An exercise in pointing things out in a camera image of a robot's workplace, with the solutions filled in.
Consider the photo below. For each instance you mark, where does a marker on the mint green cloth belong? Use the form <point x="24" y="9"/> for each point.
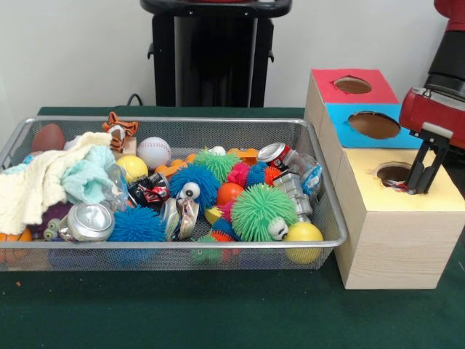
<point x="91" y="178"/>

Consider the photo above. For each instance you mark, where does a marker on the yellow ball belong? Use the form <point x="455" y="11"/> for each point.
<point x="305" y="236"/>

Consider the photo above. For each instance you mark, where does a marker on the green spiky ball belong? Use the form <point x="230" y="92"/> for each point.
<point x="259" y="211"/>

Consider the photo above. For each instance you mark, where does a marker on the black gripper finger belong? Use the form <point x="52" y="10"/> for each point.
<point x="434" y="167"/>
<point x="417" y="171"/>

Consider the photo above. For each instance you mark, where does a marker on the cream knitted cloth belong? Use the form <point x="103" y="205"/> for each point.
<point x="36" y="181"/>

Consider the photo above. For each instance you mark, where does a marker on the crushed silver can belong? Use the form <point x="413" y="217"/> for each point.
<point x="87" y="221"/>

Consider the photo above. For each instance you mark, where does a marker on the white colourful patterned cloth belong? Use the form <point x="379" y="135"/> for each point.
<point x="396" y="185"/>

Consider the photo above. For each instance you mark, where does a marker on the white baseball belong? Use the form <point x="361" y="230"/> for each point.
<point x="154" y="152"/>

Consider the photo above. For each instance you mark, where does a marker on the dark green table cloth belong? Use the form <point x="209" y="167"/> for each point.
<point x="459" y="159"/>
<point x="181" y="309"/>

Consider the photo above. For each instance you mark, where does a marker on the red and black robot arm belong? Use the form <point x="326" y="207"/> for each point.
<point x="450" y="54"/>

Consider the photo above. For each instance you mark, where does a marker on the tiger plush toy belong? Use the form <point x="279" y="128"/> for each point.
<point x="120" y="132"/>

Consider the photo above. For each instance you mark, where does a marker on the wooden box with three holes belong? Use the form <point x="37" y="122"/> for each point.
<point x="399" y="247"/>

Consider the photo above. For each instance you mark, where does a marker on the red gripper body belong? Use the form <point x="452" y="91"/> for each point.
<point x="432" y="116"/>

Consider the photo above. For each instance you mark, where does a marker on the green spiky toy with eyes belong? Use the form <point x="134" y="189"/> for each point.
<point x="218" y="163"/>

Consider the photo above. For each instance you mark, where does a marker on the blue spiky ball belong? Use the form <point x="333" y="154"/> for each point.
<point x="203" y="178"/>
<point x="136" y="225"/>

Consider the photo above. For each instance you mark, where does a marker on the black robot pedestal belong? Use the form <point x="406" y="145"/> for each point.
<point x="218" y="54"/>

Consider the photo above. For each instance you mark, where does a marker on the silver mesh bin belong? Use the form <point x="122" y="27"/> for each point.
<point x="145" y="244"/>

